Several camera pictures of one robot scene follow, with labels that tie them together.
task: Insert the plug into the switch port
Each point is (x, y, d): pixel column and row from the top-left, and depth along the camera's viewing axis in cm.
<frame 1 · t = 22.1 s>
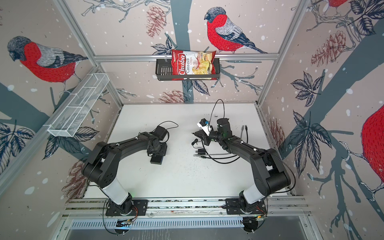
left hand: (160, 151, 92), fingers open
right hand: (194, 135, 86), fingers closed
black network switch box: (156, 159, 91), point 2 cm above the table

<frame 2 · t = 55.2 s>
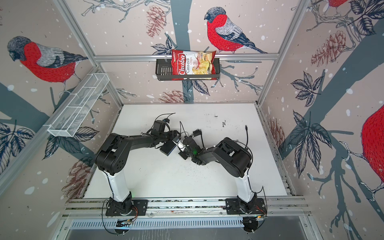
left hand: (177, 135, 97), fingers open
right hand: (178, 149, 96), fingers closed
black network switch box: (168, 148, 97), on the table

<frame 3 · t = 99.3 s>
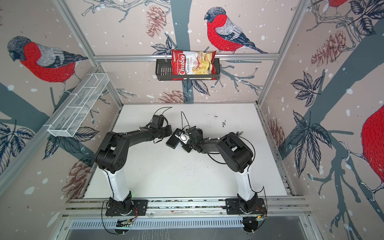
left hand: (172, 130, 99), fingers closed
right hand: (181, 144, 98), fingers closed
black network switch box: (173, 141, 99), point 2 cm above the table

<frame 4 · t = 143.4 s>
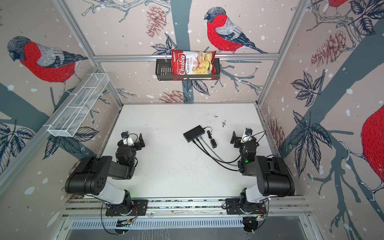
left hand: (131, 135, 88), fingers open
right hand: (240, 134, 90), fingers open
black network switch box: (193, 133, 103), point 2 cm above the table

